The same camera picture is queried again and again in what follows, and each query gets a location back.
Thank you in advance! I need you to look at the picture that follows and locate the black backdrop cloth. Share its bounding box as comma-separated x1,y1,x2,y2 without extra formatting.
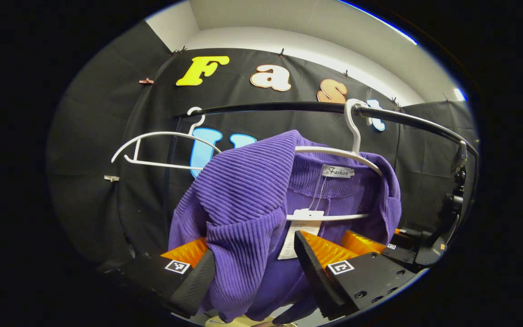
46,20,479,275

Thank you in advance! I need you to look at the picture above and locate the beige round laundry hamper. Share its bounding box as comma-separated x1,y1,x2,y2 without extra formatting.
205,315,298,327

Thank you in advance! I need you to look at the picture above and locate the black clothes rack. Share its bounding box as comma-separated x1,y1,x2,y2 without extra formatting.
165,100,479,232

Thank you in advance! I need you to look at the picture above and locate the white paper hang tag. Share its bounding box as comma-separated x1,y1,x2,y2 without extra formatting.
277,208,325,261

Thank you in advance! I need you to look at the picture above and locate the purple corduroy jacket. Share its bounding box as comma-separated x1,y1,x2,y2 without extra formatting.
168,129,403,324

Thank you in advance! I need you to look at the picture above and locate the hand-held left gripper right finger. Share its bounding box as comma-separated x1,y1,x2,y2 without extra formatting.
294,229,419,321

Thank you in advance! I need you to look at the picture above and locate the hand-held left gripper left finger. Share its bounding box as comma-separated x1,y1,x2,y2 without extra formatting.
107,237,217,318

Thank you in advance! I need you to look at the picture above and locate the white plastic hanger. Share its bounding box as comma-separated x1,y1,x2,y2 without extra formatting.
286,98,384,222
111,107,222,172

